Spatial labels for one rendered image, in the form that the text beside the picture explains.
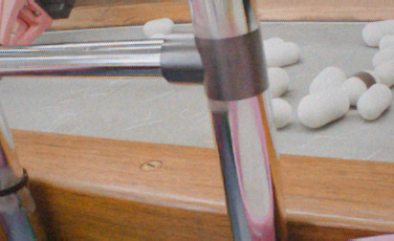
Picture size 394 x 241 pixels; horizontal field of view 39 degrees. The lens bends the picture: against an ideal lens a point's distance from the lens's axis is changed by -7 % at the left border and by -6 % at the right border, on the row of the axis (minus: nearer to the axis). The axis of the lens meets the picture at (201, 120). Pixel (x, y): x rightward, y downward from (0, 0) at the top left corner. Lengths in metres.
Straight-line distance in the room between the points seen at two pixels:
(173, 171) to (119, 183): 0.03
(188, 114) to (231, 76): 0.23
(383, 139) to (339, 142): 0.03
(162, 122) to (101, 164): 0.10
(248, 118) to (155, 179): 0.10
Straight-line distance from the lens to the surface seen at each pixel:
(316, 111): 0.36
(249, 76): 0.19
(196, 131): 0.39
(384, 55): 0.44
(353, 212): 0.24
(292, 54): 0.48
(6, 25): 0.65
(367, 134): 0.36
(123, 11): 0.72
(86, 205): 0.31
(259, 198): 0.21
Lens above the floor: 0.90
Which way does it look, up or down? 24 degrees down
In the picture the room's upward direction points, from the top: 11 degrees counter-clockwise
